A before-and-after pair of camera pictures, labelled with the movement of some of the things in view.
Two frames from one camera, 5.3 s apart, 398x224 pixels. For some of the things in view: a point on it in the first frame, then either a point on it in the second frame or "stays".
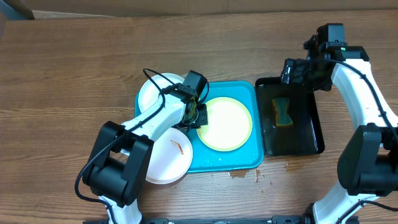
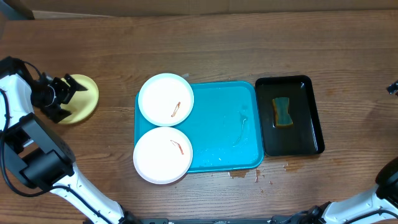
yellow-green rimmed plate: (229, 124) to (83, 102)
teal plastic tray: (250, 154) stays
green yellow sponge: (282, 119) stays
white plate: (170, 158) stays
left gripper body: (199, 119) to (51, 96)
